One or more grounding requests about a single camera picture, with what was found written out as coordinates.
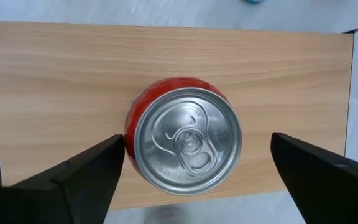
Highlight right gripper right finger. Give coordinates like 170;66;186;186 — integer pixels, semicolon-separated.
270;132;358;224

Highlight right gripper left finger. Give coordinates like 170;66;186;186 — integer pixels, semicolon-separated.
0;134;126;224

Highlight orange Fanta soda can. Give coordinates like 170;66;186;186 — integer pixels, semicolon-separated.
124;77;243;196

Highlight wooden shelf black metal frame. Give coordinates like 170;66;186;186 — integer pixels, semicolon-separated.
0;12;358;211

